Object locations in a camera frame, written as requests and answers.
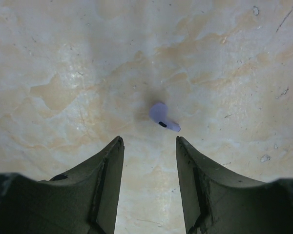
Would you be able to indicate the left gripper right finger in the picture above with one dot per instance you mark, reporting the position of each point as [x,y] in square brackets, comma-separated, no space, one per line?
[216,200]

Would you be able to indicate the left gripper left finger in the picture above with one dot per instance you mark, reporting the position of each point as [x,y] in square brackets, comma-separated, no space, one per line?
[82,200]

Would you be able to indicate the purple earbud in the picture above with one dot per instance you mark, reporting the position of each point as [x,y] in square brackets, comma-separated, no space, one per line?
[158,113]

